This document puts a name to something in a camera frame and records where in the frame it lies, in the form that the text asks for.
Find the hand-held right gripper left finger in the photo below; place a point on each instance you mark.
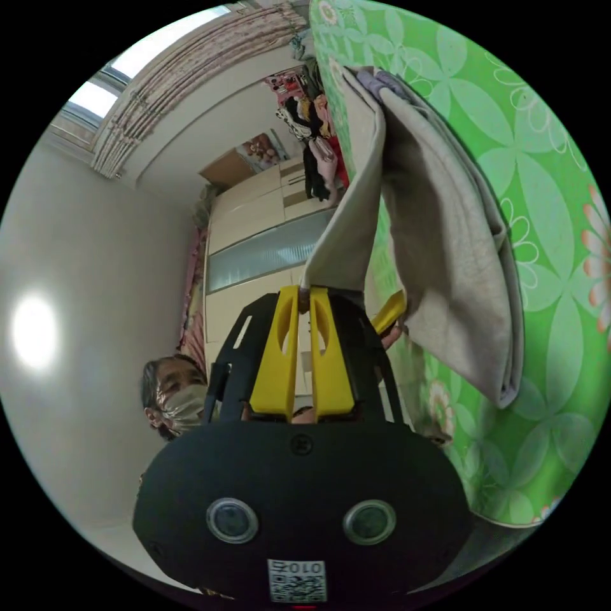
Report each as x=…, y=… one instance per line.
x=271, y=377

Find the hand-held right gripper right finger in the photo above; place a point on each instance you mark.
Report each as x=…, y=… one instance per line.
x=335, y=382

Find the gray sweatpants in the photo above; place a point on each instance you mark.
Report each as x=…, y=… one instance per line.
x=453, y=262

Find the person's left hand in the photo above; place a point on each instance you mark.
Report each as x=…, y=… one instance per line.
x=392, y=337

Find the person's body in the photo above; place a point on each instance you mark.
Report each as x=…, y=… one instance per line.
x=174, y=396

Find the cream cupboard with glass panel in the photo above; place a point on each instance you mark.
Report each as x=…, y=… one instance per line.
x=248, y=219

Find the pile of clothes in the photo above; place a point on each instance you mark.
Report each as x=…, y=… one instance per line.
x=315, y=157

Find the brown carton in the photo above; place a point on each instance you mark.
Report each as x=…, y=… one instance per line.
x=226, y=169

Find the bed with green floral sheet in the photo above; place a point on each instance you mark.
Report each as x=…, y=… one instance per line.
x=539, y=143

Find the round ceiling lamp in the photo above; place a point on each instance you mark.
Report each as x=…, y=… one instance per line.
x=34, y=329

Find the pink patterned curtain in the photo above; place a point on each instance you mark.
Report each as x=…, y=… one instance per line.
x=191, y=62

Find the window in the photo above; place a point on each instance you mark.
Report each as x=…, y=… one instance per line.
x=90, y=102

